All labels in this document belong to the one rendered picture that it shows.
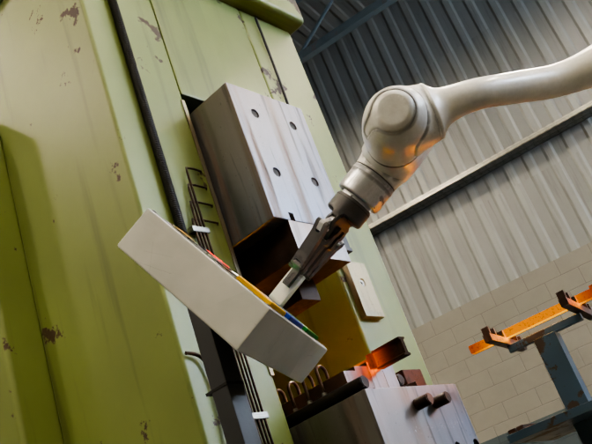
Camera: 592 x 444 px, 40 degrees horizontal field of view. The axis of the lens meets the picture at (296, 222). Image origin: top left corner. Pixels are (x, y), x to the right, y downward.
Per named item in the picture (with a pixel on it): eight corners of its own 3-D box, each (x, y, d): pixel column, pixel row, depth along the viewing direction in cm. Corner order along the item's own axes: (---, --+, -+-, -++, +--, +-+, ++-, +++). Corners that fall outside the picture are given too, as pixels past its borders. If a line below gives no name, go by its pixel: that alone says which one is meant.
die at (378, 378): (403, 395, 190) (390, 361, 194) (353, 398, 175) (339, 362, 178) (279, 458, 212) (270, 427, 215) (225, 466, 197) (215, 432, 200)
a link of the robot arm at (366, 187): (397, 199, 154) (378, 223, 153) (360, 173, 158) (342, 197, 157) (388, 181, 146) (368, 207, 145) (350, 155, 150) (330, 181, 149)
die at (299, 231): (351, 262, 205) (338, 229, 208) (300, 254, 189) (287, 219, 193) (240, 334, 226) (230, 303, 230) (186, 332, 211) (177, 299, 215)
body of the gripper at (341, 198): (366, 203, 146) (334, 244, 145) (375, 219, 153) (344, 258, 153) (335, 182, 149) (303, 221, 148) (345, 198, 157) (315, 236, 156)
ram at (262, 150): (368, 234, 219) (320, 114, 235) (273, 217, 190) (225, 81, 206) (262, 305, 240) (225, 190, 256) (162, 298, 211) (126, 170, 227)
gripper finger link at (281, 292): (305, 277, 149) (303, 276, 149) (281, 307, 149) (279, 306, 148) (292, 268, 151) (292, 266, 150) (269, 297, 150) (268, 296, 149)
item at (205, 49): (283, 126, 246) (238, 8, 265) (181, 93, 215) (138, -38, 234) (190, 201, 268) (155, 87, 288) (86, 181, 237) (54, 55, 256)
